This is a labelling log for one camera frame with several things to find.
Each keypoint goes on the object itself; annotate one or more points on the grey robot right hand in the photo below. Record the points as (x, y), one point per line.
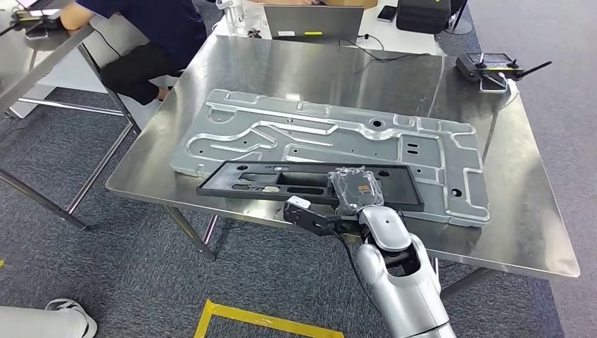
(357, 189)

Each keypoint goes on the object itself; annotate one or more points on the black plastic mounting plate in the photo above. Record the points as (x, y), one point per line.
(224, 182)

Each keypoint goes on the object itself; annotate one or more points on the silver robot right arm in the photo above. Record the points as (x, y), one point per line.
(401, 298)

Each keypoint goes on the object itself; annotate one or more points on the stainless steel workbench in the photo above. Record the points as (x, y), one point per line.
(280, 70)

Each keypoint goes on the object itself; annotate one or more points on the stamped sheet metal panel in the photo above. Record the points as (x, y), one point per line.
(326, 140)

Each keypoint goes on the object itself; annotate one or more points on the white desk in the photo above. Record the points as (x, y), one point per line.
(410, 44)

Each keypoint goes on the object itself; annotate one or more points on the grey laptop computer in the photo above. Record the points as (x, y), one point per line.
(312, 23)

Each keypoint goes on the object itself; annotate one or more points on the black smartphone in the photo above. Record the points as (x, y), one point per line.
(387, 14)

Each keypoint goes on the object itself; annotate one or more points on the black remote controller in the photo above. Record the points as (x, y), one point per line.
(485, 65)

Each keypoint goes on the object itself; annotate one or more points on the black bag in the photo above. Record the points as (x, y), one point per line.
(422, 16)

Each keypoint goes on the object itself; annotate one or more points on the brown cardboard box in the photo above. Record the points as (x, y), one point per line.
(350, 3)

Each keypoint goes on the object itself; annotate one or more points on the black desk stand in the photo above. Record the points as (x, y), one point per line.
(459, 28)

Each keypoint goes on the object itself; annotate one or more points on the clear plastic bottle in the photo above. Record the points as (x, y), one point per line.
(233, 18)

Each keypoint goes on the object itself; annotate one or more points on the seated person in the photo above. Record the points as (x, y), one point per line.
(154, 28)

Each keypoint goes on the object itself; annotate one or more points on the white board panel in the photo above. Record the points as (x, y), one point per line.
(70, 77)

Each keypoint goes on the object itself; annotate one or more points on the steel side table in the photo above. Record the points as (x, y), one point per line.
(28, 60)

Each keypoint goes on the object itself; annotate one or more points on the standing person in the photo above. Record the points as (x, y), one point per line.
(28, 324)

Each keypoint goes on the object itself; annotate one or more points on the black electronic device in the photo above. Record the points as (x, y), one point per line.
(37, 21)

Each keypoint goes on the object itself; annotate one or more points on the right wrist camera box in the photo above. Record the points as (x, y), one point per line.
(303, 214)

